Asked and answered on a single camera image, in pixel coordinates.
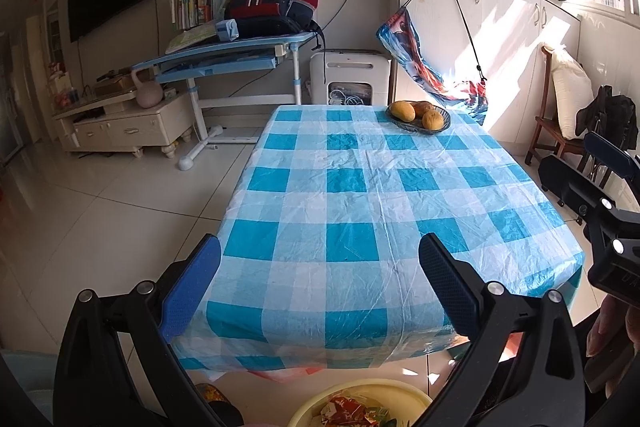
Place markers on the wooden chair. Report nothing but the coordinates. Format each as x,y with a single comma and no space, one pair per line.
547,127

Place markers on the white pillow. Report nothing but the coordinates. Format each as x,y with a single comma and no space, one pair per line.
570,97

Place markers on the yellow plastic bucket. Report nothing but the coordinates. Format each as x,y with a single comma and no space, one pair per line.
400,394

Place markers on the light blue case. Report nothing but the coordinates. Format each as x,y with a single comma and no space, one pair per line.
226,31

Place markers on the open book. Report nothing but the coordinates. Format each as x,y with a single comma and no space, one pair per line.
192,39

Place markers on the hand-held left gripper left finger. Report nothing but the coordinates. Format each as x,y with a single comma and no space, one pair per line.
192,287

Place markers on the yellow mango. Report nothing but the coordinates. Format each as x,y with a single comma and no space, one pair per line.
402,111
425,107
433,120

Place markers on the dark fruit bowl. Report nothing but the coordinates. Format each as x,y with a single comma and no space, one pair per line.
400,124

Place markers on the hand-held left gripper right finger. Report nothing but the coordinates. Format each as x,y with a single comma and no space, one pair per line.
447,287

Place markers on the patterned slipper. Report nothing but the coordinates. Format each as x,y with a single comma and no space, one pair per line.
207,392

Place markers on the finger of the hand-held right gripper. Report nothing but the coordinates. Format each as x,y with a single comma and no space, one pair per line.
567,187
612,154

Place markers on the blue study desk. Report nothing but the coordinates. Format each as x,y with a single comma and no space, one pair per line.
225,52

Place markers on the white floor appliance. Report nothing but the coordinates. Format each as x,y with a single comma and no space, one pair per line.
350,67

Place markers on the blue checkered tablecloth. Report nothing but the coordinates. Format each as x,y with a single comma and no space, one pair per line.
350,207

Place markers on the white cabinet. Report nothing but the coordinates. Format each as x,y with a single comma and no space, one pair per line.
505,7

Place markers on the pink kettlebell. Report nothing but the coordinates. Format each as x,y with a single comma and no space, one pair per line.
148,94

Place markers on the teal cloth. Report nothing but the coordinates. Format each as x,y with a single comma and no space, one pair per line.
22,392

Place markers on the navy striped backpack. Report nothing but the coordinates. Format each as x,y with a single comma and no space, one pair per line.
270,2

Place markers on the printed hanging bag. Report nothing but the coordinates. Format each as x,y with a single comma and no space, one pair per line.
415,57

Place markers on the person's right hand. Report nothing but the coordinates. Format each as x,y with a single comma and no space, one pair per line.
612,347

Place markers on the red snack wrapper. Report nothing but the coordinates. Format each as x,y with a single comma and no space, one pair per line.
350,409

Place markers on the cream television stand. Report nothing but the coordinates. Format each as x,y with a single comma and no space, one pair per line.
125,127

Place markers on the row of books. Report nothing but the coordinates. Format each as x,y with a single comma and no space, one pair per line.
192,4

